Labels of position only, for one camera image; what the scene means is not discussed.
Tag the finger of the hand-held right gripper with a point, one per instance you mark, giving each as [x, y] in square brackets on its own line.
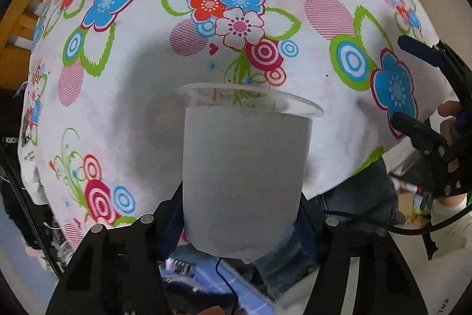
[418, 49]
[416, 132]

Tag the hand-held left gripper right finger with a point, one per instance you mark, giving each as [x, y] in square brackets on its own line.
[309, 226]

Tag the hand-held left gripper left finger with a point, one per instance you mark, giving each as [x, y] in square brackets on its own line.
[172, 223]

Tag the translucent white plastic cup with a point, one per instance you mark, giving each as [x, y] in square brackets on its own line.
[243, 167]

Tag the person's right forearm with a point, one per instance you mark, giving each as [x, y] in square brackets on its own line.
[448, 222]

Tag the person's right hand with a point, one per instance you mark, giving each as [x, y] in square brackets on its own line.
[448, 110]

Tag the person's blue jeans leg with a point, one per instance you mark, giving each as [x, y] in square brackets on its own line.
[354, 197]

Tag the cardboard box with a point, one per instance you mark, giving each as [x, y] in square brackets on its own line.
[405, 206]

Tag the floral printed tablecloth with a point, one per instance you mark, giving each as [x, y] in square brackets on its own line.
[155, 53]

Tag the wooden furniture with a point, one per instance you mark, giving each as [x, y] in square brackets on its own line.
[16, 31]

